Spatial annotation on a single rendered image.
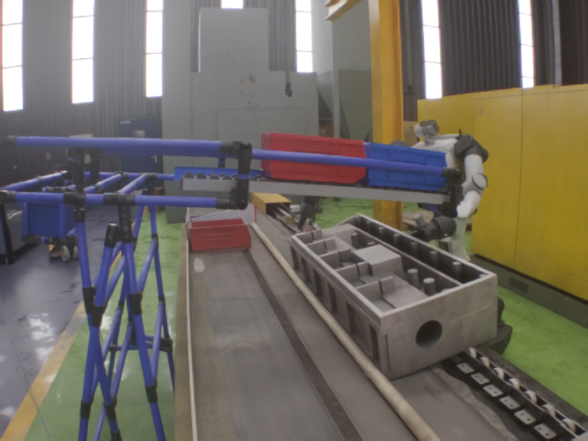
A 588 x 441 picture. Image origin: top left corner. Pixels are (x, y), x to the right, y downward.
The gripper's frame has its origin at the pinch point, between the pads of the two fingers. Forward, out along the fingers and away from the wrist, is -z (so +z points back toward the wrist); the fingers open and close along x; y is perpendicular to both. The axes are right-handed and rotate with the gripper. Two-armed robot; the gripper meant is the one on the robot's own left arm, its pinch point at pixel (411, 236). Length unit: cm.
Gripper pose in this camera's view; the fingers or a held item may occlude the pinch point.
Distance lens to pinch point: 163.4
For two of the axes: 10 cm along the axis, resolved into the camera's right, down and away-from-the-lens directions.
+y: -1.8, -9.5, -2.5
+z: 9.5, -2.3, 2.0
